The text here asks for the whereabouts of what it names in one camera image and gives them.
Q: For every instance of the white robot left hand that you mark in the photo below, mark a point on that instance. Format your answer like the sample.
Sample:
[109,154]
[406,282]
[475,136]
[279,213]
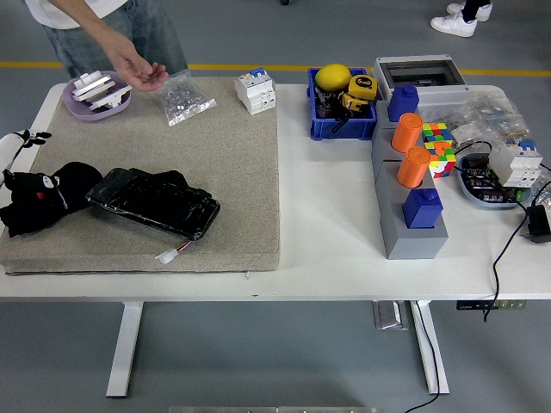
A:
[10,148]

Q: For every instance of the person's right hand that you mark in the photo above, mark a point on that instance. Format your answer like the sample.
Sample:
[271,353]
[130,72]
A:
[138,71]

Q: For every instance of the black rag with white print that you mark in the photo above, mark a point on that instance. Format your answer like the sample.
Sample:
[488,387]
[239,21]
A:
[51,193]

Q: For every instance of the black table control panel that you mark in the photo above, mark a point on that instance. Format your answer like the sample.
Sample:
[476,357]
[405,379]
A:
[473,305]

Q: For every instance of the person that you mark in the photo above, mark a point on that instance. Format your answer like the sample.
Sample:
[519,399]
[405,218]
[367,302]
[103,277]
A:
[456,26]
[150,34]

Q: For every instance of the clear bag of screws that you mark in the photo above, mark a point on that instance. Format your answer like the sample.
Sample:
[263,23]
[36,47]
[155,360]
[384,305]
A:
[183,101]

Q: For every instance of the purple tray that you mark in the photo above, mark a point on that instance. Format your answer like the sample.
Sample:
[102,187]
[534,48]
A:
[75,112]

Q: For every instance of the grey-brown mat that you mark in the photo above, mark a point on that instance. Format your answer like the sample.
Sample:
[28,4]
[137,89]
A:
[241,193]

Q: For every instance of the dark metal tool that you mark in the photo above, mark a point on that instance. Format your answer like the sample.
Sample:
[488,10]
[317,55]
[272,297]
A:
[327,111]

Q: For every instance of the yellow ball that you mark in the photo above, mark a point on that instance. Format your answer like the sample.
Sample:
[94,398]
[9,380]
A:
[332,77]

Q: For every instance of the blue plastic bin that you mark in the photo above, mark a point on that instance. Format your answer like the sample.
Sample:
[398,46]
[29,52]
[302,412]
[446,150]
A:
[344,128]

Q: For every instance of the white table leg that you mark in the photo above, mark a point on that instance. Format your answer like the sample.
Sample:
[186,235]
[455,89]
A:
[430,348]
[125,348]

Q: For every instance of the blue square block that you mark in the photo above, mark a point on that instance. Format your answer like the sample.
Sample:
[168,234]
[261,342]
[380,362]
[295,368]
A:
[422,211]
[402,103]

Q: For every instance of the orange cylinder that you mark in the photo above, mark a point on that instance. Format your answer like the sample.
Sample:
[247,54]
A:
[413,168]
[406,133]

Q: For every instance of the colourful puzzle cube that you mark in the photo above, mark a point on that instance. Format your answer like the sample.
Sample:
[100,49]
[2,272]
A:
[441,161]
[437,132]

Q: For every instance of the grey block holder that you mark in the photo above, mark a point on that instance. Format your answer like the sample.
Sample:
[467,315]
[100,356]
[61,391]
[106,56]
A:
[413,245]

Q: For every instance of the silver metal box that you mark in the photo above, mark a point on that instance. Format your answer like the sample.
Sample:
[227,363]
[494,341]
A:
[389,316]

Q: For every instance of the clear bags of parts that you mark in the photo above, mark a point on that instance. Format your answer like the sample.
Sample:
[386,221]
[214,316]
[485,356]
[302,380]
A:
[490,116]

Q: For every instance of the blue-grey tray with electronics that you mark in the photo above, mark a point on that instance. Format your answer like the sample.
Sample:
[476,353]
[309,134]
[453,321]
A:
[480,185]

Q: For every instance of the black power adapter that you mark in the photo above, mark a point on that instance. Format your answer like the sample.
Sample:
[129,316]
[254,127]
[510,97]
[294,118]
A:
[538,223]

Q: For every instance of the white plastic bracket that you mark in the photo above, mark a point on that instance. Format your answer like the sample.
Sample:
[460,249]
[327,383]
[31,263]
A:
[109,98]
[92,84]

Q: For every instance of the white circuit breaker blue switch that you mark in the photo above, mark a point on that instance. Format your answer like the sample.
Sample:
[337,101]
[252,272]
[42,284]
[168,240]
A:
[516,165]
[254,92]

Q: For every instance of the grey electrical enclosure box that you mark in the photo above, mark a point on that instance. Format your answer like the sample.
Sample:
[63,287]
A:
[443,99]

